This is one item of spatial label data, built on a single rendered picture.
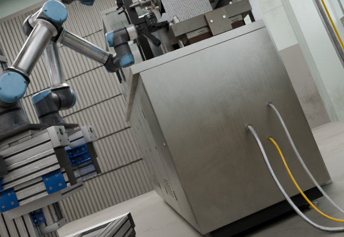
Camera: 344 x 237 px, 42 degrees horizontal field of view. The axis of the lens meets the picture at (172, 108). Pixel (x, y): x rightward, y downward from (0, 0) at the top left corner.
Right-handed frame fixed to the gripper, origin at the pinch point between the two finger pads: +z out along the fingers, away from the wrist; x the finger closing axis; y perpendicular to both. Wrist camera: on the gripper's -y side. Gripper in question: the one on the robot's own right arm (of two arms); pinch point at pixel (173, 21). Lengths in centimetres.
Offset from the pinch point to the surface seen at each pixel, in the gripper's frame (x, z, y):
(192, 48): -26.0, -2.3, -21.0
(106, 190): 389, -81, -87
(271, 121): -26, 19, -65
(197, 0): -0.3, 15.6, 6.2
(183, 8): -0.2, 7.3, 4.7
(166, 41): 7.8, -5.7, -6.7
